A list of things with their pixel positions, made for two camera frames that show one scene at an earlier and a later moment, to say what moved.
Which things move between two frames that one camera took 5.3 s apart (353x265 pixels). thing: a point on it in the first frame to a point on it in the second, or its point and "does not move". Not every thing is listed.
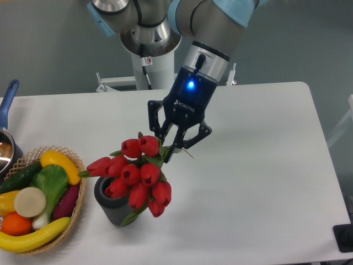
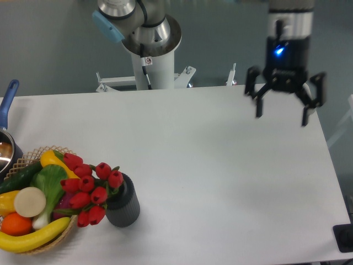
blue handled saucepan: (10, 152) does not move
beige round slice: (30, 202) does not move
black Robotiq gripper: (185, 105) to (287, 69)
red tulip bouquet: (135, 169) to (89, 187)
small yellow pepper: (7, 202) does not move
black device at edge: (343, 235) does not move
